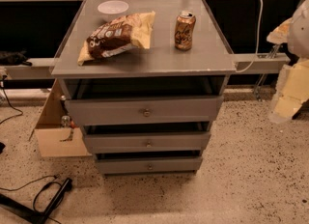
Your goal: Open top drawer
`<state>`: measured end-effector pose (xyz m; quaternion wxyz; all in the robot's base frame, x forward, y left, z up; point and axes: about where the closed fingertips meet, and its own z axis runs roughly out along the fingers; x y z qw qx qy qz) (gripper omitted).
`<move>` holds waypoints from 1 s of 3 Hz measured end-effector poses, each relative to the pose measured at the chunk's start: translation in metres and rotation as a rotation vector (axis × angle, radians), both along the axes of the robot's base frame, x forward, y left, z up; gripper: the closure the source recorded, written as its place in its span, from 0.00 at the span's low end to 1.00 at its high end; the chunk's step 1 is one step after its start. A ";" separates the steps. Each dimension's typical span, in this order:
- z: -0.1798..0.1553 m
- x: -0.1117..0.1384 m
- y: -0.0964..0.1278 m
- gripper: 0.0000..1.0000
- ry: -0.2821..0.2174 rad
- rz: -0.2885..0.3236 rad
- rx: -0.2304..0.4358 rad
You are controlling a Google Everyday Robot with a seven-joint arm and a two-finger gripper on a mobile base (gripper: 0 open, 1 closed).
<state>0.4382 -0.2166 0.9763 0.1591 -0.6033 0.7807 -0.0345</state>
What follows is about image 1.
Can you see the brown yellow chip bag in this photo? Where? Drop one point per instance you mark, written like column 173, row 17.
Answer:
column 117, row 36

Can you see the grey bottom drawer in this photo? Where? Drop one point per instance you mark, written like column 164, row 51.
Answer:
column 134, row 166

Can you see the grey middle drawer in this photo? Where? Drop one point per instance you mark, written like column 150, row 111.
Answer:
column 146, row 142

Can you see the small bottle behind cabinet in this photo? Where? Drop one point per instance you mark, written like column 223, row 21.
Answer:
column 65, row 121

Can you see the grey drawer cabinet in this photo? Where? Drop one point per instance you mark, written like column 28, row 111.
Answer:
column 164, row 86

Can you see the black cloth object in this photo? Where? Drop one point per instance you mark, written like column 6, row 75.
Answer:
column 8, row 58

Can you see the grey drawer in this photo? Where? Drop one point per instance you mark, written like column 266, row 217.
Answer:
column 131, row 111
column 134, row 166
column 146, row 142

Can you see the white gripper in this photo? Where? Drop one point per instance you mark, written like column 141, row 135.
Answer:
column 299, row 35

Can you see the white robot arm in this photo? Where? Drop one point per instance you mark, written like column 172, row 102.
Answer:
column 298, row 36

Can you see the orange soda can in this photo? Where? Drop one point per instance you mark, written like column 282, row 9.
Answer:
column 184, row 28

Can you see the wooden board panel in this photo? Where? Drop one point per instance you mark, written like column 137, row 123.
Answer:
column 54, row 140

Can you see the grey top drawer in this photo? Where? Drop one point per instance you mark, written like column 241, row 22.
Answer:
column 131, row 111

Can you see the white bowl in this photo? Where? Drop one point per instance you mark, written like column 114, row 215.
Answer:
column 112, row 9

